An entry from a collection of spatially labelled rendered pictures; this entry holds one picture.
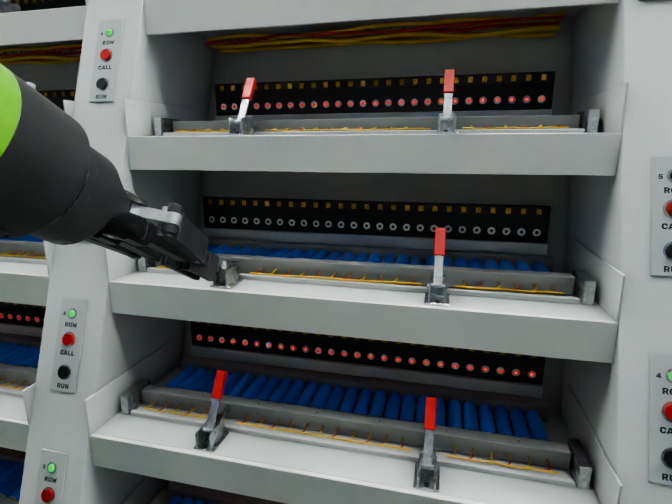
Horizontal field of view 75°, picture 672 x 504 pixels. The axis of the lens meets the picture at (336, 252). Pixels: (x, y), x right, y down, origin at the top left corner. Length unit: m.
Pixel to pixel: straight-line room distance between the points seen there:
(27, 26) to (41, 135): 0.59
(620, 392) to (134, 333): 0.61
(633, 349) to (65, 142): 0.52
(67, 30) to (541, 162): 0.69
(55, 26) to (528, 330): 0.78
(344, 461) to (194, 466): 0.18
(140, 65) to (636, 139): 0.63
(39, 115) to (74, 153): 0.03
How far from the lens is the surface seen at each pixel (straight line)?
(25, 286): 0.76
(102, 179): 0.35
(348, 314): 0.52
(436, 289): 0.53
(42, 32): 0.87
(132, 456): 0.66
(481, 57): 0.80
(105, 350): 0.67
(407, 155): 0.54
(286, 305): 0.53
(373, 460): 0.58
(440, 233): 0.54
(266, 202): 0.72
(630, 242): 0.54
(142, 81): 0.73
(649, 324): 0.54
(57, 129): 0.32
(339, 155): 0.55
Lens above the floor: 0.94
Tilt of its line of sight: 5 degrees up
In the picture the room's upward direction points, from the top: 4 degrees clockwise
